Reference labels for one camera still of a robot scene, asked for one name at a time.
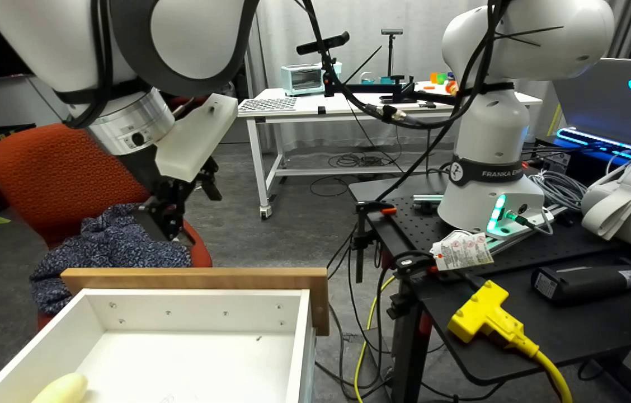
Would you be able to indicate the pale yellow toy food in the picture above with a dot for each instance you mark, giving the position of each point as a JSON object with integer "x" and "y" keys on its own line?
{"x": 70, "y": 388}

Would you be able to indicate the yellow power plug with cable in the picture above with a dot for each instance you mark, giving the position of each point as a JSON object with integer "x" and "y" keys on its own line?
{"x": 483, "y": 313}

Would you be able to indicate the wooden front white drawer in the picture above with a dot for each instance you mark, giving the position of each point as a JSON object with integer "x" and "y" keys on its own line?
{"x": 180, "y": 337}

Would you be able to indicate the white lab table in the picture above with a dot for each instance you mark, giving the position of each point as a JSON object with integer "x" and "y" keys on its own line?
{"x": 276, "y": 107}

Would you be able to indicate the white crumpled packet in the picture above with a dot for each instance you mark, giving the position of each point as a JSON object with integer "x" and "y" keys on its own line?
{"x": 462, "y": 249}

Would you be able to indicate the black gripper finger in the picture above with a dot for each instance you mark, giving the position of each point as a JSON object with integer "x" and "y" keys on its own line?
{"x": 173, "y": 222}
{"x": 207, "y": 180}

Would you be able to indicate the black stereo camera on stand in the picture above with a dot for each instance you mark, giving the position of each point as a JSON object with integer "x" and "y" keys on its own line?
{"x": 327, "y": 63}

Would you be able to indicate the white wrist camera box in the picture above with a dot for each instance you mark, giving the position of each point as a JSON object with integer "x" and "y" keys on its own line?
{"x": 184, "y": 150}

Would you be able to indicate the black power brick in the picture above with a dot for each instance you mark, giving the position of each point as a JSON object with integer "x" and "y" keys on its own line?
{"x": 584, "y": 283}

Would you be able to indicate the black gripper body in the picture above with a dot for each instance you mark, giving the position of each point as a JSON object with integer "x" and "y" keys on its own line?
{"x": 161, "y": 189}

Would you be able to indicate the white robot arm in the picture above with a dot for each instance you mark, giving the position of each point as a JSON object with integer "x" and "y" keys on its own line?
{"x": 146, "y": 76}

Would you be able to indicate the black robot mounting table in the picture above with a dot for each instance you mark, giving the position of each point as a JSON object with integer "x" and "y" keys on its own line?
{"x": 598, "y": 331}

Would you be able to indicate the small teal white toy oven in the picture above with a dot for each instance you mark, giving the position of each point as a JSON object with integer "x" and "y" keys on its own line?
{"x": 303, "y": 81}

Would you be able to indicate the open laptop with blue screen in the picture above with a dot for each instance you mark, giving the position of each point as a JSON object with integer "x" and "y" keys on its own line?
{"x": 598, "y": 107}

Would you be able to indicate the blue knitted sweater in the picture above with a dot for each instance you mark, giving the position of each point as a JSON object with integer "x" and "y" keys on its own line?
{"x": 112, "y": 237}

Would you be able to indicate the orange office chair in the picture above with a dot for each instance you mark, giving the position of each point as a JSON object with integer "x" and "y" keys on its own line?
{"x": 57, "y": 174}

